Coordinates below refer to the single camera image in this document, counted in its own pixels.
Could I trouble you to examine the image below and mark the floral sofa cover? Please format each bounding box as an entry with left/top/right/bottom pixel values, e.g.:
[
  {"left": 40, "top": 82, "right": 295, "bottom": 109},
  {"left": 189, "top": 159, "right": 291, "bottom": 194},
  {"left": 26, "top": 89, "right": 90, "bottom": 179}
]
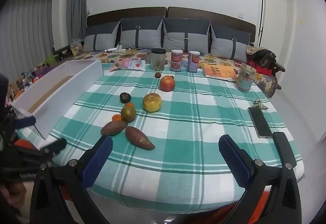
[{"left": 51, "top": 48, "right": 278, "bottom": 98}]

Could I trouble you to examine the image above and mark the dark bag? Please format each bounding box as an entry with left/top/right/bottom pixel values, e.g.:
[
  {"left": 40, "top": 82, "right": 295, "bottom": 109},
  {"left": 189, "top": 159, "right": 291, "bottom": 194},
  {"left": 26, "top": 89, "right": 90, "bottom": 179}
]
[{"left": 246, "top": 46, "right": 286, "bottom": 73}]

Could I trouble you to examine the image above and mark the clear jar with black lid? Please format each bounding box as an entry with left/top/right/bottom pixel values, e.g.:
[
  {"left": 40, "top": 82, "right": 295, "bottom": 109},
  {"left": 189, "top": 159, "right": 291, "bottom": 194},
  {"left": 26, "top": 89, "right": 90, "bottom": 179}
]
[{"left": 151, "top": 48, "right": 166, "bottom": 71}]

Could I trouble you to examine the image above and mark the yellow apple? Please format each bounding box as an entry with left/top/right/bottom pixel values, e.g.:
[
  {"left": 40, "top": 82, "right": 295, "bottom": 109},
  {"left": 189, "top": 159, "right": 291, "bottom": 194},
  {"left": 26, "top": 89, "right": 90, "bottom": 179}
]
[{"left": 143, "top": 92, "right": 163, "bottom": 113}]

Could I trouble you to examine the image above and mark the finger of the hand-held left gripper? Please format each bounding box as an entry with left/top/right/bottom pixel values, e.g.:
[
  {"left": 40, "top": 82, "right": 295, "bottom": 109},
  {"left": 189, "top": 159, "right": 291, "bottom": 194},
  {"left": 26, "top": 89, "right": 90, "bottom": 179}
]
[
  {"left": 31, "top": 138, "right": 67, "bottom": 162},
  {"left": 14, "top": 115, "right": 36, "bottom": 130}
]

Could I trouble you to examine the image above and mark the pink snack packet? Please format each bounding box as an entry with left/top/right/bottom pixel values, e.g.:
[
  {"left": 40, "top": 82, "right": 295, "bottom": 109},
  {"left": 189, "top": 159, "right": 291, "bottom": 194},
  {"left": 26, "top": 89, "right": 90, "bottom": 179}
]
[{"left": 109, "top": 59, "right": 130, "bottom": 72}]

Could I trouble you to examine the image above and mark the black smartphone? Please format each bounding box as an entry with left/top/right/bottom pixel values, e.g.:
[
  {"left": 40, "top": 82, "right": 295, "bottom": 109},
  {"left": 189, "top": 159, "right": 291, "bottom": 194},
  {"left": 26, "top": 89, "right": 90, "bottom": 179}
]
[{"left": 248, "top": 107, "right": 273, "bottom": 139}]

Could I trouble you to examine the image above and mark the clear bag of snacks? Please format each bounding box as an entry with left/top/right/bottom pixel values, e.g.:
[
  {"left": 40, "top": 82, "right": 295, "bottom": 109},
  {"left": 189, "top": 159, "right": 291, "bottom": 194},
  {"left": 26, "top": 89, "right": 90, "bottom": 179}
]
[{"left": 69, "top": 38, "right": 84, "bottom": 56}]

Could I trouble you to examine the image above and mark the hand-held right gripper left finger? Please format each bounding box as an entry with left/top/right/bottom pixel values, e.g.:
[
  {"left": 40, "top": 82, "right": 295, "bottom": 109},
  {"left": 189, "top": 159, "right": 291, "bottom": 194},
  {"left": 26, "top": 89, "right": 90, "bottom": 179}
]
[{"left": 30, "top": 135, "right": 114, "bottom": 224}]

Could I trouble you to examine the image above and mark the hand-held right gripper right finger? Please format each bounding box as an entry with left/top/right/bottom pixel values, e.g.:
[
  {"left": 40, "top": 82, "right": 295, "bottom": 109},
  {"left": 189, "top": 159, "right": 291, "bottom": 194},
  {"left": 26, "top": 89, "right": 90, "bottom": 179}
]
[{"left": 218, "top": 132, "right": 302, "bottom": 224}]

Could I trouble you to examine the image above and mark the printed tin container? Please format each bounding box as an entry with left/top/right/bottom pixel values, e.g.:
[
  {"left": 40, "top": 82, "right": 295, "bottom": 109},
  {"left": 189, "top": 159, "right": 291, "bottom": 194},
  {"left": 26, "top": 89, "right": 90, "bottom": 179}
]
[{"left": 236, "top": 63, "right": 257, "bottom": 92}]

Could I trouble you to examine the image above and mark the printed food can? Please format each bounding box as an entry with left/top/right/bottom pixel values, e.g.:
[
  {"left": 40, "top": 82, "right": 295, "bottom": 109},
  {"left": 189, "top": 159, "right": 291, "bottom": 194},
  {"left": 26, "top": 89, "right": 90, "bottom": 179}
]
[
  {"left": 187, "top": 51, "right": 200, "bottom": 73},
  {"left": 171, "top": 49, "right": 184, "bottom": 72}
]

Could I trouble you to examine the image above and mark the metal hair clip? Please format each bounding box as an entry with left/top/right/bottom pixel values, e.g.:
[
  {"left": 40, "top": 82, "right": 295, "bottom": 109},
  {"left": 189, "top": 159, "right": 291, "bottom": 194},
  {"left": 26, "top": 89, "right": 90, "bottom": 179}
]
[{"left": 252, "top": 99, "right": 269, "bottom": 110}]

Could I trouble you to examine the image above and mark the white foam board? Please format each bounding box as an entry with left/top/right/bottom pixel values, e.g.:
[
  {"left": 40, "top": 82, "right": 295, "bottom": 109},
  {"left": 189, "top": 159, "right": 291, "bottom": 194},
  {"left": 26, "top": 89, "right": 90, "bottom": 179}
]
[{"left": 11, "top": 59, "right": 104, "bottom": 140}]

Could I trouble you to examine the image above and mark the sweet potato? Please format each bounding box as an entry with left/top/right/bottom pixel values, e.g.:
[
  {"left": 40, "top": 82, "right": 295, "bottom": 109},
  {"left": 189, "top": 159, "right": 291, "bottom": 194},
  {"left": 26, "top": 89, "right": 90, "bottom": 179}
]
[
  {"left": 100, "top": 120, "right": 128, "bottom": 136},
  {"left": 125, "top": 126, "right": 156, "bottom": 151}
]

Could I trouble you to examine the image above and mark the green pear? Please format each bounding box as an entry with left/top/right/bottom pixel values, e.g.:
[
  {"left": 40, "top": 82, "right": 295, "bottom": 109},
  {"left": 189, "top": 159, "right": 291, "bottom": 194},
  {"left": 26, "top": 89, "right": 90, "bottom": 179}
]
[{"left": 121, "top": 106, "right": 137, "bottom": 123}]

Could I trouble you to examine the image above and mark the white door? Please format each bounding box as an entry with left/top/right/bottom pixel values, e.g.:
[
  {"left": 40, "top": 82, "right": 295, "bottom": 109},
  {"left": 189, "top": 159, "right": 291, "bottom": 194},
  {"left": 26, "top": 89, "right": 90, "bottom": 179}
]
[{"left": 257, "top": 0, "right": 293, "bottom": 67}]

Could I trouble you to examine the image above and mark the white snack packet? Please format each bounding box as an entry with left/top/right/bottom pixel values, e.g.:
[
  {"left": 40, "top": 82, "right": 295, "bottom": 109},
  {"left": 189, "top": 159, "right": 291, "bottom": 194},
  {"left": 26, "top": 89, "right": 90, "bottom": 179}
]
[{"left": 127, "top": 59, "right": 146, "bottom": 71}]

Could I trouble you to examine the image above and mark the green white checkered tablecloth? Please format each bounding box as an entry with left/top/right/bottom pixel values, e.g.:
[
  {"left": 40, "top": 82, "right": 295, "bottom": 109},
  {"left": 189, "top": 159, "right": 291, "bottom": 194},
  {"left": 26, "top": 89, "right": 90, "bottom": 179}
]
[{"left": 15, "top": 61, "right": 305, "bottom": 214}]

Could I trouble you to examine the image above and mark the red cloth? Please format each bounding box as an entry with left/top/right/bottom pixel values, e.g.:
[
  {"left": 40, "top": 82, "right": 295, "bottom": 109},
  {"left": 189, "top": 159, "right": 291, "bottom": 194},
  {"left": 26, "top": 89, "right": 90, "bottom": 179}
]
[{"left": 248, "top": 60, "right": 271, "bottom": 76}]

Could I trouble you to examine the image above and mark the orange book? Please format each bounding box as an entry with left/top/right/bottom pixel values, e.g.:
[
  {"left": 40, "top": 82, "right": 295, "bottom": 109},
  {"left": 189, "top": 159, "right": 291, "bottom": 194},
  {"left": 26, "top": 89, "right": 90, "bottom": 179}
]
[{"left": 201, "top": 63, "right": 238, "bottom": 82}]

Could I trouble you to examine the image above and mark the red apple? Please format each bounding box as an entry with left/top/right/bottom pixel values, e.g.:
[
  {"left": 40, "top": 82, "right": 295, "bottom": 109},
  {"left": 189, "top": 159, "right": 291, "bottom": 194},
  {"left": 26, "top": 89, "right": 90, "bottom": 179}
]
[{"left": 160, "top": 75, "right": 176, "bottom": 92}]

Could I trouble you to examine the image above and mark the grey two-tone pillow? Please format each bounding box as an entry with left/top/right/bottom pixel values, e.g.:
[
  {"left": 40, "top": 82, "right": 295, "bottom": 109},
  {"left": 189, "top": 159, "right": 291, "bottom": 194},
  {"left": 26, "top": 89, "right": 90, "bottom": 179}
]
[
  {"left": 120, "top": 17, "right": 163, "bottom": 49},
  {"left": 209, "top": 23, "right": 251, "bottom": 60},
  {"left": 162, "top": 17, "right": 211, "bottom": 55},
  {"left": 83, "top": 21, "right": 121, "bottom": 53}
]

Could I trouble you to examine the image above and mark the grey curtain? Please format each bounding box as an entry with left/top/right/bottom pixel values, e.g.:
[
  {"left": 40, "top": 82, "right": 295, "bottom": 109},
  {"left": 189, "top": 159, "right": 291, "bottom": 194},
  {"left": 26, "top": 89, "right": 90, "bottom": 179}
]
[{"left": 0, "top": 0, "right": 89, "bottom": 87}]

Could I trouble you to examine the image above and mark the white charger with cable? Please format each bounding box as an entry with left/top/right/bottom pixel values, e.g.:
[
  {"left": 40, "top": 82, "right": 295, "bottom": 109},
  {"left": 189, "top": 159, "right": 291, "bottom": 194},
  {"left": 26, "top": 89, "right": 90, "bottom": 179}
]
[{"left": 106, "top": 42, "right": 140, "bottom": 57}]

